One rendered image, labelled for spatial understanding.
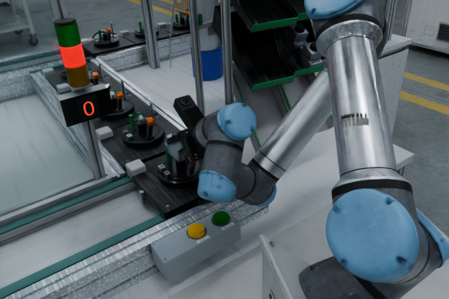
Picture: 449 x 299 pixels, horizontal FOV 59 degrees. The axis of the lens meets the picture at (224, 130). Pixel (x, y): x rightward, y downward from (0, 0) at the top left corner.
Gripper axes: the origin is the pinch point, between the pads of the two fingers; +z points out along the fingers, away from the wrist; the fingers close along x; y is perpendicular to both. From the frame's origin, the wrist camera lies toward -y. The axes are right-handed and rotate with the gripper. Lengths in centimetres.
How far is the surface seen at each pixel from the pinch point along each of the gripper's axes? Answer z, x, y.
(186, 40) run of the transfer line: 105, 69, -55
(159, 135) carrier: 21.5, 3.3, -3.6
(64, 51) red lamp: -7.6, -20.9, -27.5
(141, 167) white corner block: 11.2, -8.9, 4.0
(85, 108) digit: 0.0, -19.6, -14.8
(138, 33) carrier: 112, 46, -68
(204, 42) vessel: 63, 55, -40
